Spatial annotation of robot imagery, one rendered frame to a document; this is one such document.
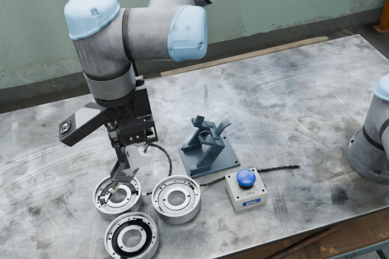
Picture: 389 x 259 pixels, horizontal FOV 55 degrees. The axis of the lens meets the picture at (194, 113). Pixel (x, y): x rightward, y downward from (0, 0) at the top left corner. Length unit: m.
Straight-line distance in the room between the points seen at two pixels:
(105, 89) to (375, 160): 0.59
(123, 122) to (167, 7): 0.22
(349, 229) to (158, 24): 0.83
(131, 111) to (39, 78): 1.93
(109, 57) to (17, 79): 2.04
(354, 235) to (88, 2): 0.90
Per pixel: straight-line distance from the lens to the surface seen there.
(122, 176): 0.77
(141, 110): 0.64
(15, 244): 0.91
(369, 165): 0.91
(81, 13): 0.52
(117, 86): 0.58
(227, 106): 1.05
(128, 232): 0.81
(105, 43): 0.53
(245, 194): 0.81
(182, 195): 0.85
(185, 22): 0.51
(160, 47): 0.52
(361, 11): 3.01
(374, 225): 1.18
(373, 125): 0.86
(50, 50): 2.43
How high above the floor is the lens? 1.51
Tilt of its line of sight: 43 degrees down
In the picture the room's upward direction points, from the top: 6 degrees counter-clockwise
